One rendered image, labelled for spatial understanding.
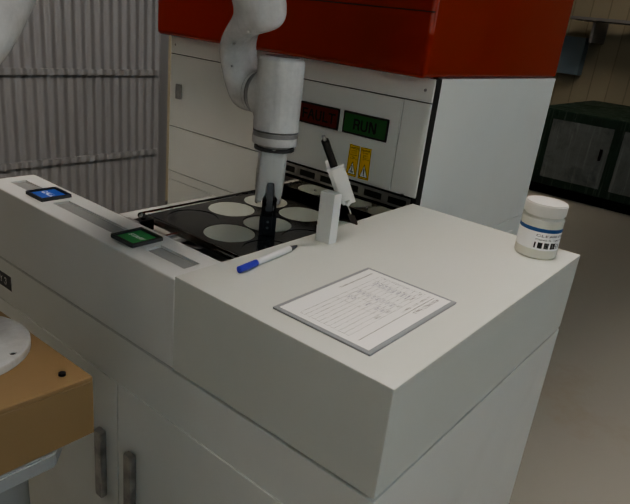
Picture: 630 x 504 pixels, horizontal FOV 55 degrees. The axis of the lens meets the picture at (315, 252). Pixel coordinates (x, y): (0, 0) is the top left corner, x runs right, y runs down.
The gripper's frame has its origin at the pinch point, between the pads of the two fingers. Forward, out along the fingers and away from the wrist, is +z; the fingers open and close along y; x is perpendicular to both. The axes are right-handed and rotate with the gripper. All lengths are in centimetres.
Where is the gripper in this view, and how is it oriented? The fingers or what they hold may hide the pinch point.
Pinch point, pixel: (267, 224)
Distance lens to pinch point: 119.0
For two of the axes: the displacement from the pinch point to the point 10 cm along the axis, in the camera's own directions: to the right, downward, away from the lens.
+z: -1.1, 9.3, 3.6
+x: 9.9, 0.9, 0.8
